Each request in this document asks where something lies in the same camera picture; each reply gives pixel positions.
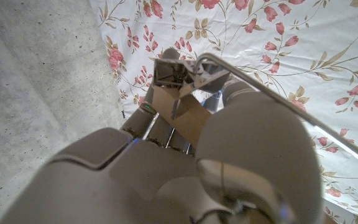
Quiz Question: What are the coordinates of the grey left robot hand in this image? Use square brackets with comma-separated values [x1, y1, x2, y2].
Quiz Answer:
[0, 48, 323, 224]

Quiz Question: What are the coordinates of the floral backdrop cloth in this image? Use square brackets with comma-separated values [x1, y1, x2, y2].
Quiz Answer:
[88, 0, 358, 224]

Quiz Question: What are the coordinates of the wooden bar with metal clips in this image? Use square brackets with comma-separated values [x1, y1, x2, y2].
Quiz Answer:
[150, 52, 358, 169]

